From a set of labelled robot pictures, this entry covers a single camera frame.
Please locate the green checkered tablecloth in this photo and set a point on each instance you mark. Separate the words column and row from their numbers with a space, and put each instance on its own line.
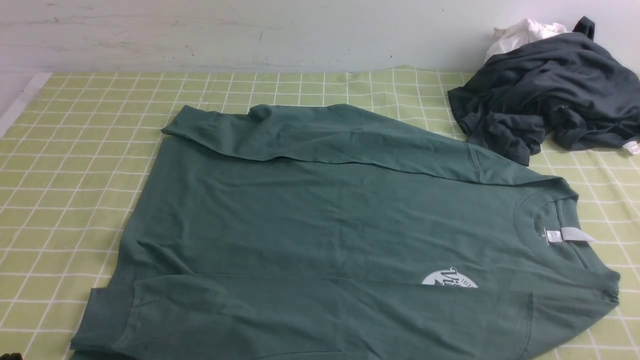
column 77, row 147

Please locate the green long-sleeve top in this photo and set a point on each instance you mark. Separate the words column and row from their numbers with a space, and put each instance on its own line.
column 334, row 233

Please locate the white crumpled cloth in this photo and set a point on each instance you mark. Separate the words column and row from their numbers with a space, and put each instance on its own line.
column 524, row 32

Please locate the dark grey crumpled garment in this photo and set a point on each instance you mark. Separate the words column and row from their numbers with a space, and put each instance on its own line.
column 566, row 86

